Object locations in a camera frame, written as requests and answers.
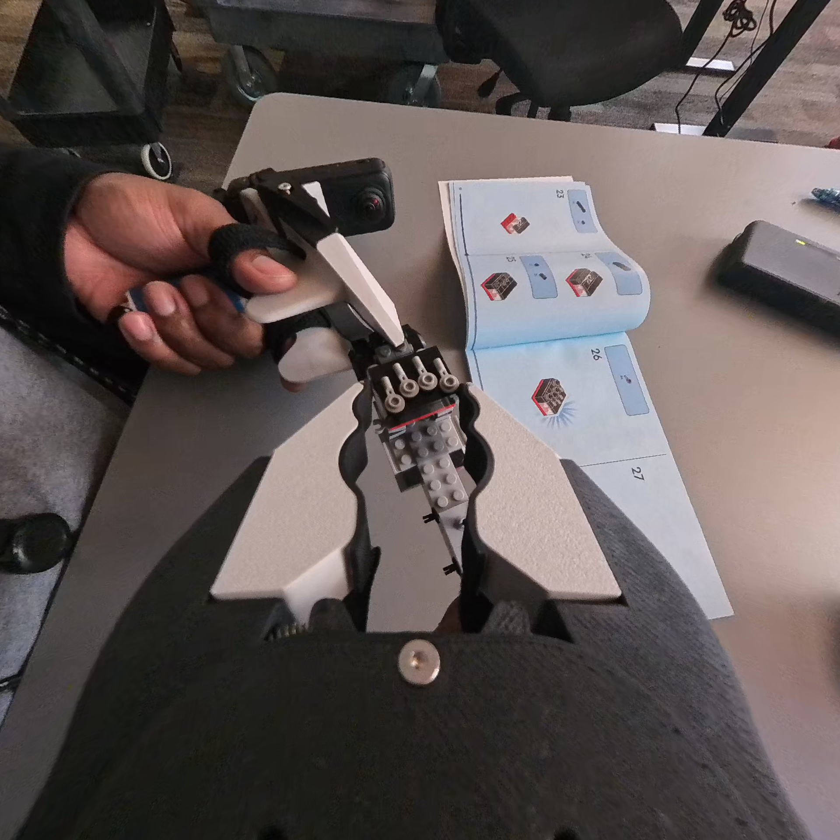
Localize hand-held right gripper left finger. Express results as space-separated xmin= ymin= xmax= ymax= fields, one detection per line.
xmin=209 ymin=381 xmax=382 ymax=627

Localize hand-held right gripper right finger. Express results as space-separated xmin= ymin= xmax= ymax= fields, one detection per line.
xmin=458 ymin=382 xmax=624 ymax=605

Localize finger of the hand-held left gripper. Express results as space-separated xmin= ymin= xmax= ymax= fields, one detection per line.
xmin=317 ymin=231 xmax=406 ymax=347
xmin=330 ymin=303 xmax=380 ymax=343

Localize small black red brick block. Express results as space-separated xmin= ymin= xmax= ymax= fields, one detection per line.
xmin=366 ymin=350 xmax=462 ymax=431

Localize grey black brick spaceship model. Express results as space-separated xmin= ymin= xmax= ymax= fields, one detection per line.
xmin=348 ymin=323 xmax=475 ymax=578

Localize person's left forearm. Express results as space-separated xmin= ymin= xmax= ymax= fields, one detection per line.
xmin=0 ymin=141 xmax=148 ymax=401

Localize black desk leg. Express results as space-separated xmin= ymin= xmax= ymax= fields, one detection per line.
xmin=701 ymin=0 xmax=829 ymax=139

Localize person's left hand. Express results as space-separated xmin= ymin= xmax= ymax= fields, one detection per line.
xmin=64 ymin=174 xmax=299 ymax=378

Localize brick building instruction booklet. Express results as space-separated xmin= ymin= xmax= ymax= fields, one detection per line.
xmin=437 ymin=174 xmax=735 ymax=621

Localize grey wheeled cart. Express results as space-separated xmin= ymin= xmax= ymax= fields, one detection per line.
xmin=196 ymin=0 xmax=448 ymax=110

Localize black utility cart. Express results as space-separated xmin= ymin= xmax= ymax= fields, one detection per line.
xmin=0 ymin=0 xmax=181 ymax=182

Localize black office chair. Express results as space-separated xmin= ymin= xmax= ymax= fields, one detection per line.
xmin=435 ymin=0 xmax=685 ymax=123

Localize black device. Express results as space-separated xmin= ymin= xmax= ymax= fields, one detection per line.
xmin=713 ymin=220 xmax=840 ymax=337

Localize thin floor cable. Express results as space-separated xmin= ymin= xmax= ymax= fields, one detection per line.
xmin=672 ymin=0 xmax=759 ymax=132

